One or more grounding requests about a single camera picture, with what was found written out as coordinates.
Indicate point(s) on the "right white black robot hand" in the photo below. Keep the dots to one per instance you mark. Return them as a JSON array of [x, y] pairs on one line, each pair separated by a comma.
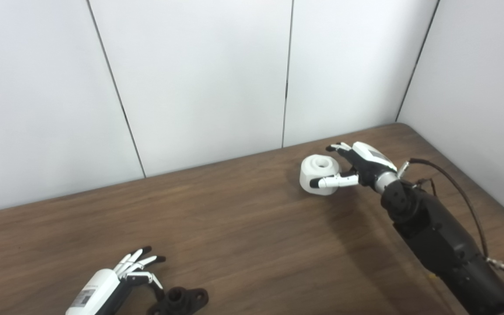
[[370, 159]]

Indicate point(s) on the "black flanged holder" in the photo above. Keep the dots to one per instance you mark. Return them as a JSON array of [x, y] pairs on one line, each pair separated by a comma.
[[184, 302]]

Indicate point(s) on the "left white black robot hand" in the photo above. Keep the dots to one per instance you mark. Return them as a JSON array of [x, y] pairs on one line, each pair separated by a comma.
[[94, 291]]

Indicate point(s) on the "round white plastic piece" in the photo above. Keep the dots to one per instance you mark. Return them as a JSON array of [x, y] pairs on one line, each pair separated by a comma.
[[311, 170]]

